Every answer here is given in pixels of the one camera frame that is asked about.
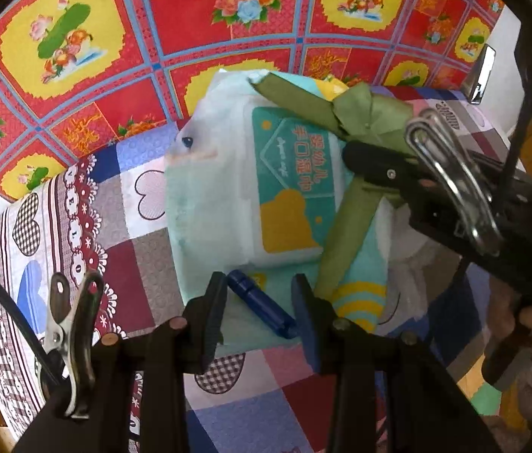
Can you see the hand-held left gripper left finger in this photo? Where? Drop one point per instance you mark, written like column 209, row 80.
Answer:
column 214, row 325

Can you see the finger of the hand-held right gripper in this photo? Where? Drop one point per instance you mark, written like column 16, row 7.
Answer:
column 379, row 170

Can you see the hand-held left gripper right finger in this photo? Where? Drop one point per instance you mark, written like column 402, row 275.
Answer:
column 306, row 335

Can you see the olive green paper strip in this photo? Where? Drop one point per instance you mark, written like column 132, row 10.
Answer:
column 351, row 226

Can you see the person's right hand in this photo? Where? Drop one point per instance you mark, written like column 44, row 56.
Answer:
column 499, row 302

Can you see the steel spring clamp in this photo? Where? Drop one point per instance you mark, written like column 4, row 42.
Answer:
column 478, row 226
column 70, row 339

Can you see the teal yellow plastic bag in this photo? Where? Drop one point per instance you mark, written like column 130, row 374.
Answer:
column 355, row 302

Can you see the heart patterned bed sheet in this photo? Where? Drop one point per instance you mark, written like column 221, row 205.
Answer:
column 120, row 269

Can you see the pale wet wipes pack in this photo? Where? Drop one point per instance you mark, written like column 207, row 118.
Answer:
column 219, row 174

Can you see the colourful foam floor mat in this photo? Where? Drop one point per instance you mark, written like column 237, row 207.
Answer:
column 483, row 401

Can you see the small wall mirror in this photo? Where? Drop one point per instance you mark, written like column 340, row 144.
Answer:
column 482, row 75

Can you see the red floral wall cloth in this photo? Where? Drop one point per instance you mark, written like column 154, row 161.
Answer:
column 176, row 19

